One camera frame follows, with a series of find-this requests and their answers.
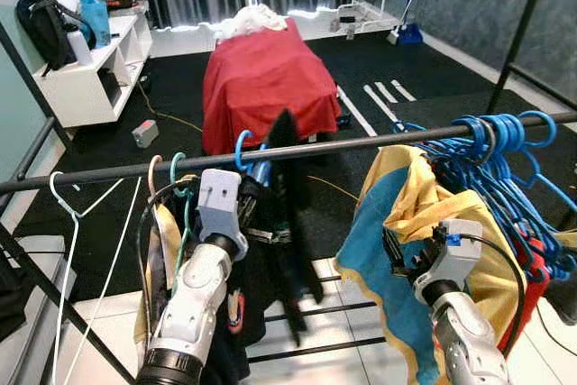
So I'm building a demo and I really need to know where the navy T-shirt white lettering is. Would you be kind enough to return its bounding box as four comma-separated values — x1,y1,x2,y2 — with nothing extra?
239,110,325,345

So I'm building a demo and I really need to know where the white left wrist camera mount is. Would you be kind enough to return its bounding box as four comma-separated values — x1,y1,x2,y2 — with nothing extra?
197,169,246,240

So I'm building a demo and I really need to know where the yellow plaid garment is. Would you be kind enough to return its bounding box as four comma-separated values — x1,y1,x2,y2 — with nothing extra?
135,205,186,350

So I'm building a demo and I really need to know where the red cloth covered table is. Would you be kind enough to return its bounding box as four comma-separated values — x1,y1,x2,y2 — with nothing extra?
202,15,342,156

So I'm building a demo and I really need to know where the white crumpled cloth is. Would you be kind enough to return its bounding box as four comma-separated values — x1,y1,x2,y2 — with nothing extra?
216,4,289,39

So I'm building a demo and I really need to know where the small grey box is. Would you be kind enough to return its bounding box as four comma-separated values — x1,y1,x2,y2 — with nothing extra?
132,119,160,149

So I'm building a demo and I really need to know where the white wire hanger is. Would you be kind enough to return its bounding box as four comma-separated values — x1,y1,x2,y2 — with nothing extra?
50,169,145,385

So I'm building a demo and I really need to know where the grey padded bench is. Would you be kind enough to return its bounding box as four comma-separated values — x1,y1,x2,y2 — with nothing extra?
0,236,78,385

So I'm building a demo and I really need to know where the white shelf unit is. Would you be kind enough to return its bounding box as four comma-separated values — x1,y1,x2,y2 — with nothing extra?
34,11,152,129

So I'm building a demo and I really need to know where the white bottle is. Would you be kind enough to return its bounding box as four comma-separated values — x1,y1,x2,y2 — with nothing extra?
68,24,93,66

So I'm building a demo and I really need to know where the pink clothes hanger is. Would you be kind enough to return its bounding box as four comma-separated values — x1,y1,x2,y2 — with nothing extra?
147,155,165,215

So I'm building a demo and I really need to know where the green clothes hanger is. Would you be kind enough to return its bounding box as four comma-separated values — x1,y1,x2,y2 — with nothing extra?
169,152,195,269

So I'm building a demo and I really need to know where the red garment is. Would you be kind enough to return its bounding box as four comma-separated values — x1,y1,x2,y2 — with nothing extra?
500,232,555,350

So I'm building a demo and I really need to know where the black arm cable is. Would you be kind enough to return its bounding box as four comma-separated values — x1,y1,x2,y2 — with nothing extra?
464,232,528,354
135,176,199,332

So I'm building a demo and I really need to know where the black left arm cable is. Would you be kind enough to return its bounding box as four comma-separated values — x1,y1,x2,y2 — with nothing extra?
135,176,199,332

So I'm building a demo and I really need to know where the black metal clothes rack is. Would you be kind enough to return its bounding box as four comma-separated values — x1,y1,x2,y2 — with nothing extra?
487,0,577,111
0,20,577,385

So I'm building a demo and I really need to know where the blue and yellow garment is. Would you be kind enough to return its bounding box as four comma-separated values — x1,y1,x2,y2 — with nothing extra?
335,144,542,384

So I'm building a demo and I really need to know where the black folded cloth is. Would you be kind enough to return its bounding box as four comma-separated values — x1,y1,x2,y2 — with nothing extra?
0,263,32,341

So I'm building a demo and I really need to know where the blue headed broom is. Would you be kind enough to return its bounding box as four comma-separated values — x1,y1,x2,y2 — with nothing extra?
388,0,434,46

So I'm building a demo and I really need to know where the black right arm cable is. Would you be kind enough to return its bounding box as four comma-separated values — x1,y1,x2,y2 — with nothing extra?
464,232,528,354

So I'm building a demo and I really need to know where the orange floor cable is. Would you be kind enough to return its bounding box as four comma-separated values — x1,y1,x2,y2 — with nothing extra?
135,87,362,204

